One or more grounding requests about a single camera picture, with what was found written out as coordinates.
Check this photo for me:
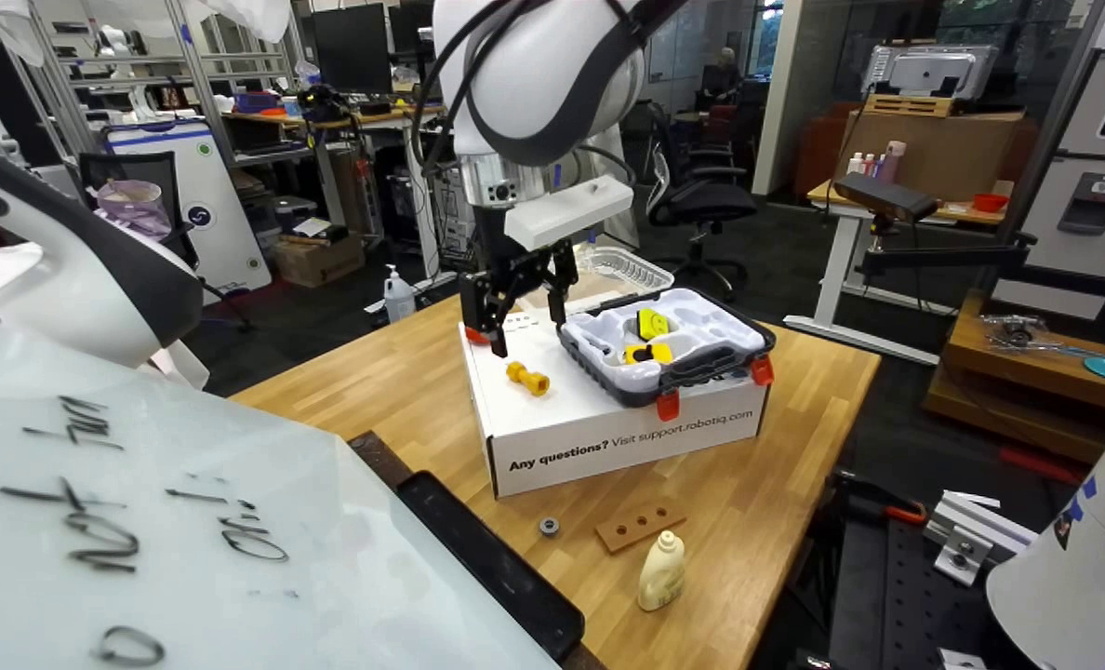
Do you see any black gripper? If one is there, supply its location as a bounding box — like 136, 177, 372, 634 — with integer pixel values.
459, 208, 576, 334

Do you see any yellow dumbbell shaped object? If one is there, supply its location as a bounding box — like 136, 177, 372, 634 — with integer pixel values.
507, 360, 552, 395

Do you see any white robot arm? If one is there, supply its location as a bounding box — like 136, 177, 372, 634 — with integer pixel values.
433, 0, 684, 347

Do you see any white cardboard Lean Robotics box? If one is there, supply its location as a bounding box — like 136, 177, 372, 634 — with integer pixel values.
460, 309, 770, 498

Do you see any black whiteboard tray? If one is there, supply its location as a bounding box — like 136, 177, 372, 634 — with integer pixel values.
348, 433, 601, 670

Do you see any whiteboard with writing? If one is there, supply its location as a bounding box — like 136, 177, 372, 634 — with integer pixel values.
0, 323, 555, 670

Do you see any clear plastic case lid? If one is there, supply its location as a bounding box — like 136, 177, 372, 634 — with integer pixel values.
576, 247, 674, 297

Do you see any hand sanitizer bottle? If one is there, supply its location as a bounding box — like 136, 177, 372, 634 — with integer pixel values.
384, 270, 415, 322

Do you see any yellow black cube piece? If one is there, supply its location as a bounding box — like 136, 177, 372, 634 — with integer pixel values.
620, 340, 674, 366

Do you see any black office chair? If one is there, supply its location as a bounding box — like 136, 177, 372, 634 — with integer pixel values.
647, 110, 759, 303

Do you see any wooden block with holes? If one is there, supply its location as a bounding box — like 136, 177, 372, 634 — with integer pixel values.
595, 503, 684, 555

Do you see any cream plastic bottle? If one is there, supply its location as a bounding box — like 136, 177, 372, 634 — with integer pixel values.
636, 530, 689, 610

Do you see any white machine cabinet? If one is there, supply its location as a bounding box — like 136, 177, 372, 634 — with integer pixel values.
79, 119, 271, 293

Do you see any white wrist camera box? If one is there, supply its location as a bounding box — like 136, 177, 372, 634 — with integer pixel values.
502, 177, 633, 251

